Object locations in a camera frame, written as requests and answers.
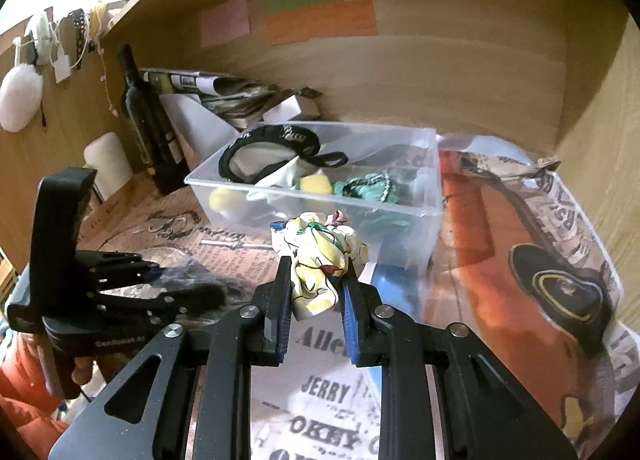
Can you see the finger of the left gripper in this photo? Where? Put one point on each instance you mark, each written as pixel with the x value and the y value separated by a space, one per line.
pixel 145 301
pixel 150 269

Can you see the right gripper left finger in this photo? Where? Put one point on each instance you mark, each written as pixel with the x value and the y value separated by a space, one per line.
pixel 186 394

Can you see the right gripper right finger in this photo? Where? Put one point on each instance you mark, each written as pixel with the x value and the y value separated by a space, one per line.
pixel 443 389

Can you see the yellow soft ball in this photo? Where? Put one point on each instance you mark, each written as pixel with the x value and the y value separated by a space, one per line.
pixel 229 204

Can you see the yellow floral scrunchie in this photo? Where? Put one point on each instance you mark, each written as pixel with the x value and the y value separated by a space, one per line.
pixel 322 248

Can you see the green yellow sponge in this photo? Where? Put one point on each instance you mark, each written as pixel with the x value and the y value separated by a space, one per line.
pixel 316 184

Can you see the black headband with chain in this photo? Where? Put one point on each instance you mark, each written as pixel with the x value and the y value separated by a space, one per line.
pixel 305 142

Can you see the green knitted soft toy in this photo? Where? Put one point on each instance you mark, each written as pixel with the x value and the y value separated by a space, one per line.
pixel 376 187

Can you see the left hand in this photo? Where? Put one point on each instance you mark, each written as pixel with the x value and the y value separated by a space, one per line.
pixel 82 369

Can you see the orange jacket sleeve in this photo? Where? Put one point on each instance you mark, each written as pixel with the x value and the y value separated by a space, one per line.
pixel 25 398

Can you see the dark wine bottle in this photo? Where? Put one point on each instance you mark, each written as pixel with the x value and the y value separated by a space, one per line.
pixel 156 139

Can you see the car print newspaper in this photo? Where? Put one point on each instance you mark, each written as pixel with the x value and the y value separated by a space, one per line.
pixel 518 261

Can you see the white cloth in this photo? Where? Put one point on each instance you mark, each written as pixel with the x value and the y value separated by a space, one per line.
pixel 253 162

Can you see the white paper sheet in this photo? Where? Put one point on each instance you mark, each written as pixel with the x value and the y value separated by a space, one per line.
pixel 201 133

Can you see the white fluffy pompom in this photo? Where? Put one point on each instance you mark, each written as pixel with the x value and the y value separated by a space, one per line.
pixel 21 95

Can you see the stack of magazines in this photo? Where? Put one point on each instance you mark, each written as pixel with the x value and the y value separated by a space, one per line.
pixel 238 101

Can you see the small white box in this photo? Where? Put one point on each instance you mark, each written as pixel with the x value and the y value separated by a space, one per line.
pixel 293 108

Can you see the clear plastic storage bin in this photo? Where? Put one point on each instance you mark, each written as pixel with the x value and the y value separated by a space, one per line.
pixel 396 235

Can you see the pink paper note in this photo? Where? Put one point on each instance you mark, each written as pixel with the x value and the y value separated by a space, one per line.
pixel 224 23

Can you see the orange paper note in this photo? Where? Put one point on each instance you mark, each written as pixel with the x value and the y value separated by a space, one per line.
pixel 350 18

